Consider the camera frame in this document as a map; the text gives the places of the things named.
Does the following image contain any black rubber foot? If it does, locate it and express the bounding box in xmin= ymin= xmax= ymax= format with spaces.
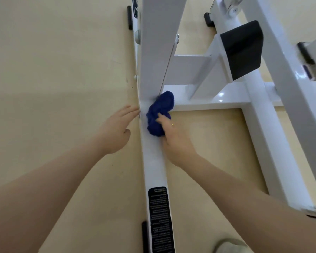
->
xmin=141 ymin=221 xmax=149 ymax=253
xmin=297 ymin=42 xmax=315 ymax=65
xmin=127 ymin=6 xmax=134 ymax=30
xmin=203 ymin=12 xmax=215 ymax=27

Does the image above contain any white gym machine frame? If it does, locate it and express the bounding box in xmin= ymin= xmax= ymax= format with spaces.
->
xmin=131 ymin=0 xmax=316 ymax=253

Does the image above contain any black warning label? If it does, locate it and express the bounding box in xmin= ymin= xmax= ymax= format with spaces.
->
xmin=148 ymin=186 xmax=175 ymax=253

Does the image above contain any person's right forearm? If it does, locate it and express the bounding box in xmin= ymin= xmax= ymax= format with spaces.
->
xmin=180 ymin=153 xmax=316 ymax=253

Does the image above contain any person's left forearm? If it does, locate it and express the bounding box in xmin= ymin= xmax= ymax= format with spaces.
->
xmin=0 ymin=135 xmax=107 ymax=253

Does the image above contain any black rubber bumper pad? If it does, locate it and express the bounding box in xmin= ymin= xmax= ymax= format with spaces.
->
xmin=220 ymin=20 xmax=264 ymax=81

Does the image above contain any person's left hand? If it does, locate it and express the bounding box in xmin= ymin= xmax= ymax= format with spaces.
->
xmin=96 ymin=104 xmax=140 ymax=156

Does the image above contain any blue cleaning cloth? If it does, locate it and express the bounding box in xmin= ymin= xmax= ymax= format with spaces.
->
xmin=146 ymin=90 xmax=175 ymax=137

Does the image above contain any person's right hand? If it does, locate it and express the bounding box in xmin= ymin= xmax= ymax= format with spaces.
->
xmin=156 ymin=113 xmax=199 ymax=168

